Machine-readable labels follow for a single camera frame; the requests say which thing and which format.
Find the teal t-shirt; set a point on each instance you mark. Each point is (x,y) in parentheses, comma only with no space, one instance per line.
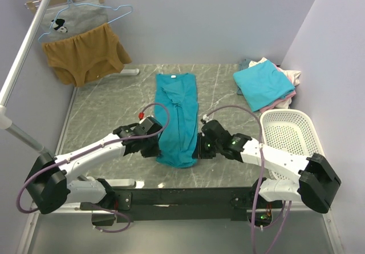
(178,93)

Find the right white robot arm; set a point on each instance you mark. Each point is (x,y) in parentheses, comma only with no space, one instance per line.
(310,180)

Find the brown hanging shorts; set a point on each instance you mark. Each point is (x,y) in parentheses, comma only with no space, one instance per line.
(87,57)

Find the grey panda garment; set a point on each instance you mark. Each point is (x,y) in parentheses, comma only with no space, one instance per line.
(77,20)

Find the white plastic laundry basket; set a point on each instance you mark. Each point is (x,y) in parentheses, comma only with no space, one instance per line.
(291,131)

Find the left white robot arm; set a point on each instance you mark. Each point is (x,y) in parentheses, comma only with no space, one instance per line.
(53,181)

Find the white clothes rack pole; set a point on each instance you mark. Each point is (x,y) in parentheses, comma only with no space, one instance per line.
(33,101)

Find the folded light blue t-shirt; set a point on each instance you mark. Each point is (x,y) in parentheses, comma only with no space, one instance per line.
(262,84)

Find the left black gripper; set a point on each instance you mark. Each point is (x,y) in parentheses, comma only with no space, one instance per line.
(155,151)

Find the folded grey-blue garment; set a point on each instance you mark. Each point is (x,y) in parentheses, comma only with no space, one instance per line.
(244,64)

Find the black base beam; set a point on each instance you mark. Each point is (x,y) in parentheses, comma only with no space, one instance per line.
(146,204)

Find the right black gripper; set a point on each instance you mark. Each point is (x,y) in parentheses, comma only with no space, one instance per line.
(199,153)

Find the white rack foot rear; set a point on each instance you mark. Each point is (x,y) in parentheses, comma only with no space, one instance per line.
(125,72)

